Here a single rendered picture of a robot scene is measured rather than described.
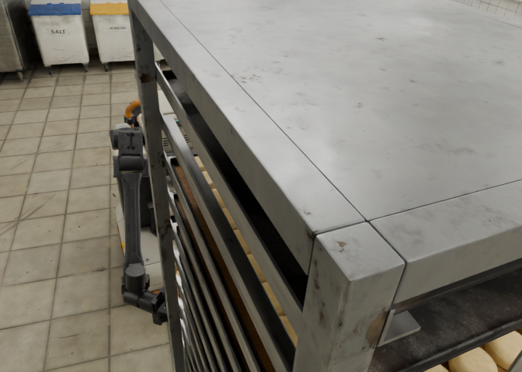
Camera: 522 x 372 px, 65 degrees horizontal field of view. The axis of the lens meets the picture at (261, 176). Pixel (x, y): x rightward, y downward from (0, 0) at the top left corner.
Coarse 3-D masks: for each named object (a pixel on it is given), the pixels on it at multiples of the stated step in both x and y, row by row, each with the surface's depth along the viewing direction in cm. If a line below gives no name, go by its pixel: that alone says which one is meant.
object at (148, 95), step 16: (128, 0) 64; (144, 32) 67; (144, 48) 68; (144, 64) 70; (144, 80) 71; (144, 96) 73; (144, 112) 74; (144, 128) 77; (160, 128) 77; (160, 144) 79; (160, 160) 81; (160, 176) 83; (160, 192) 85; (160, 208) 87; (160, 224) 90; (160, 240) 92; (160, 256) 97; (176, 288) 103; (176, 304) 106; (176, 320) 110; (176, 336) 114; (176, 352) 118; (176, 368) 122
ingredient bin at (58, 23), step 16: (32, 0) 483; (48, 0) 486; (64, 0) 490; (80, 0) 498; (32, 16) 454; (48, 16) 459; (64, 16) 464; (80, 16) 472; (48, 32) 468; (64, 32) 473; (80, 32) 479; (48, 48) 478; (64, 48) 483; (80, 48) 489; (48, 64) 490
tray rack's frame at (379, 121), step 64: (192, 0) 57; (256, 0) 59; (320, 0) 62; (384, 0) 64; (448, 0) 66; (192, 64) 36; (256, 64) 37; (320, 64) 38; (384, 64) 39; (448, 64) 40; (512, 64) 41; (256, 128) 27; (320, 128) 28; (384, 128) 28; (448, 128) 29; (512, 128) 29; (256, 192) 25; (320, 192) 22; (384, 192) 22; (448, 192) 22; (512, 192) 23; (320, 256) 19; (384, 256) 18; (448, 256) 19; (512, 256) 22; (320, 320) 20; (384, 320) 20
